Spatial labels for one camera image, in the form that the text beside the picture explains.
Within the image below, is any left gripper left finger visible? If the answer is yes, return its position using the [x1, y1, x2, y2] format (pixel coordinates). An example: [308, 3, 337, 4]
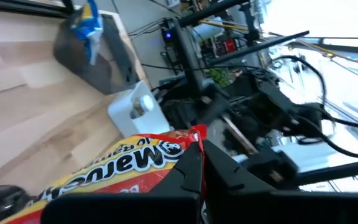
[40, 141, 203, 224]

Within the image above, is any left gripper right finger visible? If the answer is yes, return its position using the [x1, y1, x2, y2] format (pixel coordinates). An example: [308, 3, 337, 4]
[203, 139, 358, 224]

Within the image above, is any red ramen noodle packet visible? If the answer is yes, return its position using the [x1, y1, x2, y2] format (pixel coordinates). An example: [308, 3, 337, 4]
[0, 124, 208, 224]

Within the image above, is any spice jar with white lid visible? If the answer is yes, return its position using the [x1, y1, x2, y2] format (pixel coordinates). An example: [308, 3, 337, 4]
[129, 94, 155, 120]

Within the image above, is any blue and white snack packet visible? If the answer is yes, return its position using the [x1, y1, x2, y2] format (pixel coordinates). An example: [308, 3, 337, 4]
[69, 0, 104, 65]

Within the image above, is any white plastic bin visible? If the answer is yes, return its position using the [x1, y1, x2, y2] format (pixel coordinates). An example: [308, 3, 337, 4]
[107, 80, 171, 138]

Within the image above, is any black desk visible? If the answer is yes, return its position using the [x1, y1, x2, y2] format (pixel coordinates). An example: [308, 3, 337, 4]
[166, 0, 310, 97]

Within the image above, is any dark grey translucent bin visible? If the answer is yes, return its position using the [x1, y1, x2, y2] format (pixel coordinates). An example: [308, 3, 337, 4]
[52, 11, 140, 96]

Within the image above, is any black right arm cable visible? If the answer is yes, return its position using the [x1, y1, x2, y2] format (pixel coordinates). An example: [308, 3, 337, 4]
[271, 55, 358, 160]

